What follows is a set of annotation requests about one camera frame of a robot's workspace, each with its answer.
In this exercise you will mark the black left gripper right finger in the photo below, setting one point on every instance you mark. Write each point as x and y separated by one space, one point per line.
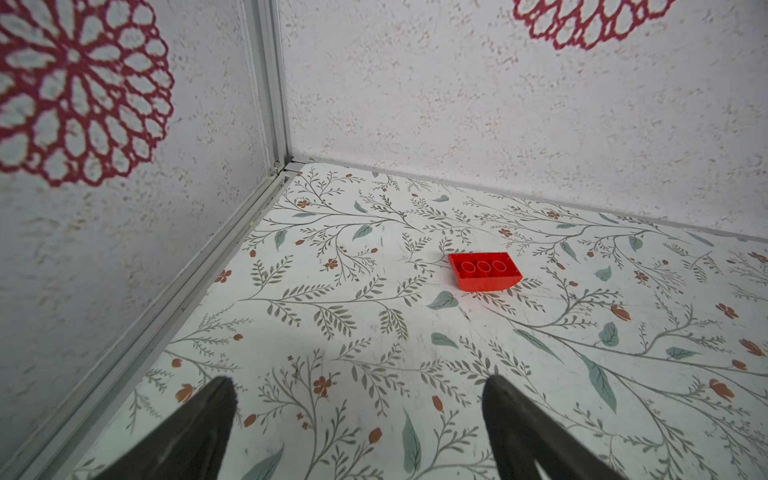
525 441

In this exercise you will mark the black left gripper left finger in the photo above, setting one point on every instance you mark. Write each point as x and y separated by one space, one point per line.
189 444

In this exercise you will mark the red curved lego brick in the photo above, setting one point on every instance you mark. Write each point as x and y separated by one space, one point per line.
485 272

